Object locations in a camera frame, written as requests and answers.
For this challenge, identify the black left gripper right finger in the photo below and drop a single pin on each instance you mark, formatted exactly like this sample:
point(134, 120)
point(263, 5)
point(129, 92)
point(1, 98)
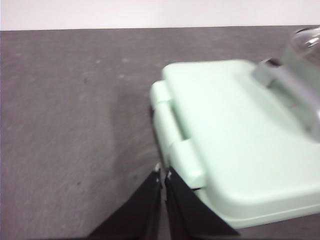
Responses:
point(190, 215)

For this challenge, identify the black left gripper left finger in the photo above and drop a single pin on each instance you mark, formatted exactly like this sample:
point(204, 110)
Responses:
point(140, 212)

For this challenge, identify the mint green breakfast machine base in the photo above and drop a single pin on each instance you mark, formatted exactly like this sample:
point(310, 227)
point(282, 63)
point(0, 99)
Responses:
point(250, 215)

